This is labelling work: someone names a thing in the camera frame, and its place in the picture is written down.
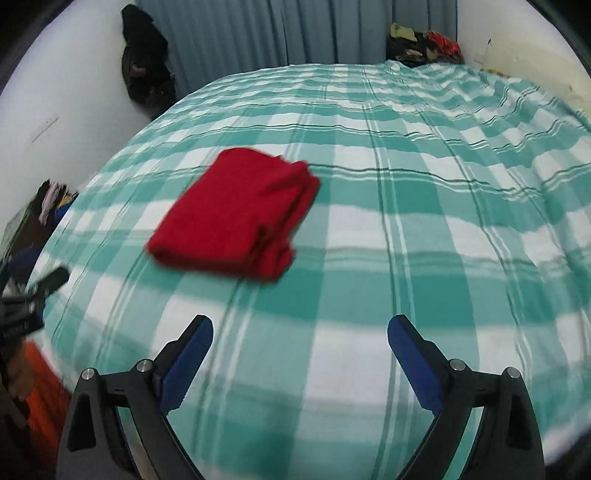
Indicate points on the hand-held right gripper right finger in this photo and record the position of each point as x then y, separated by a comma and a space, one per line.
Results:
415, 364

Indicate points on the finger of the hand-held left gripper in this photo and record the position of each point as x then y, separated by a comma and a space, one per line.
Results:
51, 280

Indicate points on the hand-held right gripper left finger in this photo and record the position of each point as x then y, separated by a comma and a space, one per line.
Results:
184, 364

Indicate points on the red sweater with white print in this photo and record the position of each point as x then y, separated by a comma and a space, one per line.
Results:
231, 217

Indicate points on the heap of dark clothes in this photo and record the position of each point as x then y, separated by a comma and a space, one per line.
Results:
37, 217

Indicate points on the pile of mixed clothes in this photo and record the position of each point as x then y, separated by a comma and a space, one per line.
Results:
422, 46

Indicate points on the orange fleece blanket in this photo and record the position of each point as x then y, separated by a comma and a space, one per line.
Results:
39, 397

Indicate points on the green white checked blanket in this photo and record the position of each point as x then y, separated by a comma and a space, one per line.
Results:
415, 230

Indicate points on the black hanging clothing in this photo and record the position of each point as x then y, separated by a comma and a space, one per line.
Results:
145, 69

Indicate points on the blue pleated curtain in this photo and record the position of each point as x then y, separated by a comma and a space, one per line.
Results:
277, 37

